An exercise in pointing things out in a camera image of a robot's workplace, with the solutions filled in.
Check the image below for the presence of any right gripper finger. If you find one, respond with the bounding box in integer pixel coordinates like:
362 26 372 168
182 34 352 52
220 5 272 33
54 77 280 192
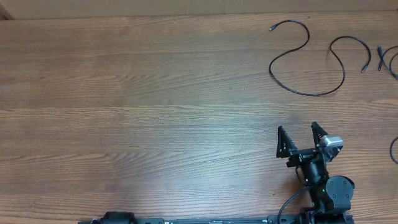
311 121 328 147
276 126 298 158

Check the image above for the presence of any black cable USB plug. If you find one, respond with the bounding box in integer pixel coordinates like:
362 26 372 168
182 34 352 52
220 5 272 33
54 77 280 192
377 45 398 165

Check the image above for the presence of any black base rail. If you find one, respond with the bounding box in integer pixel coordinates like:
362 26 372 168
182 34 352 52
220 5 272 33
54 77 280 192
77 211 355 224

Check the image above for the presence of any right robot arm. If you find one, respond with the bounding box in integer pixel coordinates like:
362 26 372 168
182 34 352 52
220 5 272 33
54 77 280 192
275 122 355 223

